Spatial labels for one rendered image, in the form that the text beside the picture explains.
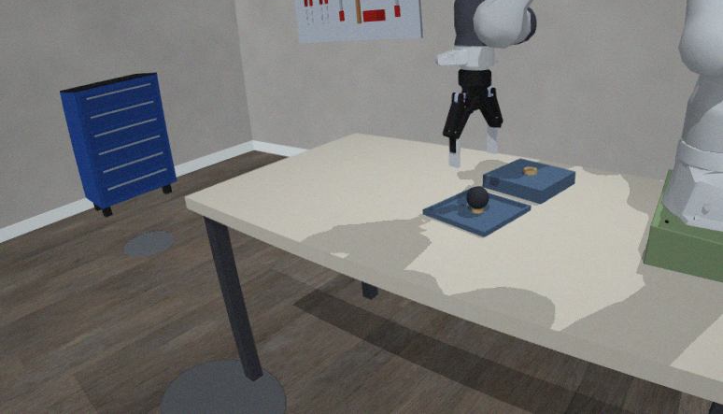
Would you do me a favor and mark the dark grey ball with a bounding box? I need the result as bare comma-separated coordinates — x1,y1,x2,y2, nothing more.
466,186,489,209

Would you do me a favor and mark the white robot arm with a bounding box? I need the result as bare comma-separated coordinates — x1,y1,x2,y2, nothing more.
435,0,723,232

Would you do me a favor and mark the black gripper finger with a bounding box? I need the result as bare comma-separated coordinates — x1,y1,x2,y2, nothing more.
480,87,503,154
443,93,480,168

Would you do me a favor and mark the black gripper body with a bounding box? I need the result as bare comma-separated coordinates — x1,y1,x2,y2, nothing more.
459,69,491,110

